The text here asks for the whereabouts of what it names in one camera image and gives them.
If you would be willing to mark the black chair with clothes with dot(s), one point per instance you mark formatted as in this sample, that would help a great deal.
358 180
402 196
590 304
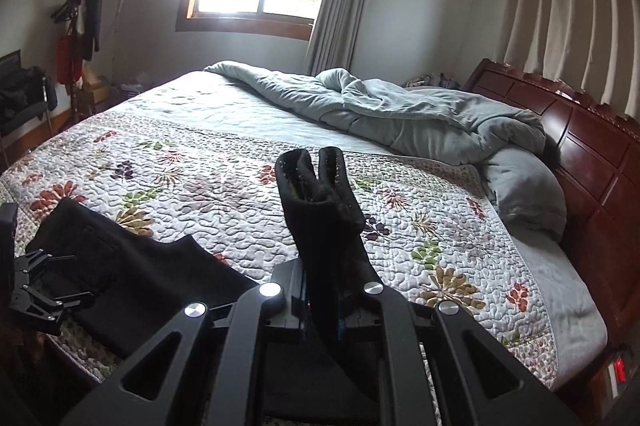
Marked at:
26 93

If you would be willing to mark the dark red wooden headboard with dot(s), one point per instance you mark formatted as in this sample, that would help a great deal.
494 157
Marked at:
594 154

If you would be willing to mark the cream striped curtain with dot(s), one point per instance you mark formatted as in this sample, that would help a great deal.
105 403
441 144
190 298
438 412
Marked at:
591 45

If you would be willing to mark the wooden coat rack with clothes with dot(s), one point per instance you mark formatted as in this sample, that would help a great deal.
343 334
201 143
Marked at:
81 39

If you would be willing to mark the grey bed sheet mattress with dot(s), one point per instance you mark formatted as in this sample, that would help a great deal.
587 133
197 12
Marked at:
211 102

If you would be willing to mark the bedside clutter items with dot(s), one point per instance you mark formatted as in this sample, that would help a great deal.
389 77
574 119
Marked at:
428 80

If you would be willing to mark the grey pillow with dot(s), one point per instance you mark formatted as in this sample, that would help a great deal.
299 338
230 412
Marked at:
525 191

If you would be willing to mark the black pants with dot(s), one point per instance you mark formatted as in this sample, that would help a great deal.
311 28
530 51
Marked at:
139 284

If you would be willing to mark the grey-green crumpled duvet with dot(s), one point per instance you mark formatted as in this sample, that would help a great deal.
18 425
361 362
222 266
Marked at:
452 126

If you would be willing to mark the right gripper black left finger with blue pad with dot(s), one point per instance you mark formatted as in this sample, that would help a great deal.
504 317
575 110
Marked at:
292 319

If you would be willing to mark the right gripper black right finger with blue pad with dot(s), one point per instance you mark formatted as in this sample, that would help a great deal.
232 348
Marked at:
360 310

